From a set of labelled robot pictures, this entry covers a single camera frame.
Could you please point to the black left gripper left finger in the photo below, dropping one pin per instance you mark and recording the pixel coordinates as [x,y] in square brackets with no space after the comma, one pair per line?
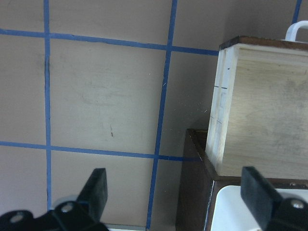
[83,214]

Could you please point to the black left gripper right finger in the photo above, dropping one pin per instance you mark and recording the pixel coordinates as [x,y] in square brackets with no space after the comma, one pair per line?
[272,210]

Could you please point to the light wood drawer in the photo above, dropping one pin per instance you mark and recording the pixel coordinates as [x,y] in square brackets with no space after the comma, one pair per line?
[259,111]

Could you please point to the dark brown drawer cabinet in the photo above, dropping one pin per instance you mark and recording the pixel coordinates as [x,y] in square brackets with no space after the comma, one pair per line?
[201,181]

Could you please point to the white plastic storage bin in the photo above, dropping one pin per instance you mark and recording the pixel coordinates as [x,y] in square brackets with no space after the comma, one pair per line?
[231,213]

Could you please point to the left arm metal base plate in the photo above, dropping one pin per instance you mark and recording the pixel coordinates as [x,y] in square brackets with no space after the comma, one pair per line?
[113,227]

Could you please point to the white drawer handle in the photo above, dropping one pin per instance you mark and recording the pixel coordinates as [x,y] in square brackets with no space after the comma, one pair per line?
[292,31]

